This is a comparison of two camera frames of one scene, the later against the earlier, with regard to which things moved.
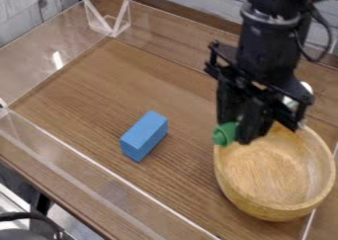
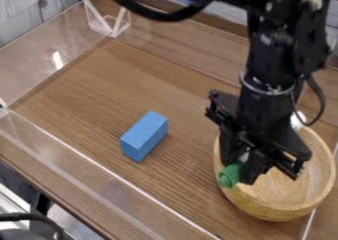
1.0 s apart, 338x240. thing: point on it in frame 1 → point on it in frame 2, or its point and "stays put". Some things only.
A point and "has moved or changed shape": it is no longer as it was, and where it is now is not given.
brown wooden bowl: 277,178 stays put
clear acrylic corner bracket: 106,24 stays put
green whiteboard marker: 227,133 has moved or changed shape
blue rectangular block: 145,136 stays put
